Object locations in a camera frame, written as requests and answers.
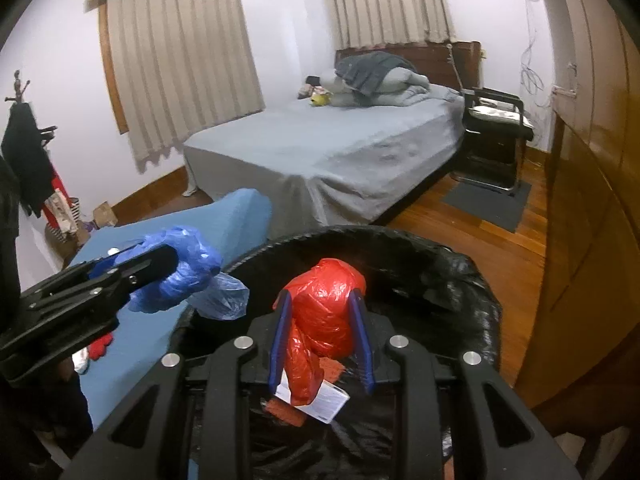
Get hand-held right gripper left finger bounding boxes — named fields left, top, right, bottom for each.
left=60, top=290, right=296, bottom=480

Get grey floor mat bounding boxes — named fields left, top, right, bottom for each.
left=442, top=180, right=532, bottom=233

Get red plastic bag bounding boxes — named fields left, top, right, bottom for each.
left=272, top=258, right=368, bottom=407

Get wooden window frame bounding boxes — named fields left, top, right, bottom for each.
left=98, top=7, right=130, bottom=135

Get small cardboard box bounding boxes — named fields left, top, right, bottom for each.
left=92, top=201, right=118, bottom=228

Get dark grey cloth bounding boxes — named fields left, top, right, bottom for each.
left=336, top=51, right=418, bottom=97

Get blue table cover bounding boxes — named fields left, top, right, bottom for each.
left=65, top=188, right=273, bottom=461

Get thin metal rod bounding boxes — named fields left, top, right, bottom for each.
left=447, top=42, right=466, bottom=93

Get red cloth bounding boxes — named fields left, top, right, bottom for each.
left=42, top=167, right=68, bottom=231

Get wooden wardrobe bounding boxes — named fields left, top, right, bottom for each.
left=515, top=0, right=640, bottom=441

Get blue plastic bag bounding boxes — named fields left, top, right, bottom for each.
left=127, top=225, right=251, bottom=321

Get folded grey duvet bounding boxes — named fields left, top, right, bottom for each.
left=327, top=67, right=431, bottom=108

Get trash bin with black liner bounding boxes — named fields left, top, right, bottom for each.
left=170, top=225, right=503, bottom=480

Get person's left forearm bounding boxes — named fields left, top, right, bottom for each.
left=0, top=360, right=96, bottom=480

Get black metal chair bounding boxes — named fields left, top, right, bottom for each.
left=450, top=87, right=535, bottom=195

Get narrow beige curtain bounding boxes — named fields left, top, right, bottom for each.
left=325, top=0, right=457, bottom=50

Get hanging wall cables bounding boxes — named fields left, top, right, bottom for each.
left=510, top=0, right=556, bottom=111

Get orange textured sponge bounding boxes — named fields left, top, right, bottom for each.
left=264, top=395, right=308, bottom=428

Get wooden headboard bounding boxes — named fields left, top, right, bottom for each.
left=334, top=40, right=483, bottom=96

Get striped basket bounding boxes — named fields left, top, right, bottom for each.
left=45, top=197, right=83, bottom=251

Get wide beige curtain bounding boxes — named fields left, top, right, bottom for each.
left=107, top=0, right=266, bottom=171

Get wooden coat rack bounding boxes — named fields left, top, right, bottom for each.
left=5, top=70, right=58, bottom=151

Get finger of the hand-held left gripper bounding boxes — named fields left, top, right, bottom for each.
left=25, top=243, right=181, bottom=331
left=20, top=244, right=148, bottom=306

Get white cardboard box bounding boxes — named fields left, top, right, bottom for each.
left=275, top=379, right=351, bottom=423

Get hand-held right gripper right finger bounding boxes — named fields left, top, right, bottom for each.
left=347, top=287, right=583, bottom=480

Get red orange glove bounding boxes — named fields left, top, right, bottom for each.
left=85, top=332, right=115, bottom=361

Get bed with grey sheet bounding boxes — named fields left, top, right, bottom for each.
left=182, top=82, right=468, bottom=226

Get patterned seat cushion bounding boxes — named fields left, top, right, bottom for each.
left=472, top=105, right=523, bottom=123

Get black coat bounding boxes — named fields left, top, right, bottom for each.
left=0, top=102, right=56, bottom=218

